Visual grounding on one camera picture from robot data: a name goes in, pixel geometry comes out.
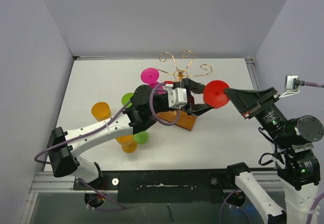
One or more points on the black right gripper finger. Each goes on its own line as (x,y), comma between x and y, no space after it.
(263,96)
(247,106)

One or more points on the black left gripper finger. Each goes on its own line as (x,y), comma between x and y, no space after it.
(198,109)
(192,86)

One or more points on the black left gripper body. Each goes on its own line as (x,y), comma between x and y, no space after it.
(159,108)

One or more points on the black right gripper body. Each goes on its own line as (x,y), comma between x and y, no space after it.
(271,117)

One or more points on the red plastic wine glass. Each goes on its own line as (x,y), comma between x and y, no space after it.
(214,94)

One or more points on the pink plastic wine glass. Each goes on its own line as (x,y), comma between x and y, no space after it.
(150,77)

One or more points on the green wine glass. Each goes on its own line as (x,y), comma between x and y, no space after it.
(126,100)
(141,137)

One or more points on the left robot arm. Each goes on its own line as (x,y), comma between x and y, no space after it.
(66,146)

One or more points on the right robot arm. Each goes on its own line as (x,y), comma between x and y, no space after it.
(296,165)

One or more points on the orange wine glass front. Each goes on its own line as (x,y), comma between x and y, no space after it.
(127,143)

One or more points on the orange wine glass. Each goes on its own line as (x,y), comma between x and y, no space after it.
(127,143)
(101,111)

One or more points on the orange wine glass left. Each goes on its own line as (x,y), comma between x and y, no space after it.
(101,111)

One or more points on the gold wire wine glass rack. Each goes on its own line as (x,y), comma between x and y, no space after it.
(184,121)

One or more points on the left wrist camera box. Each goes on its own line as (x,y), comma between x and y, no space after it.
(177,97)

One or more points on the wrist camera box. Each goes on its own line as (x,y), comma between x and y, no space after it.
(177,97)
(290,87)

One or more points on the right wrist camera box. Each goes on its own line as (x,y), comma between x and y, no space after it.
(290,87)

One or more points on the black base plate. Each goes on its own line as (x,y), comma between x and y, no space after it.
(167,186)

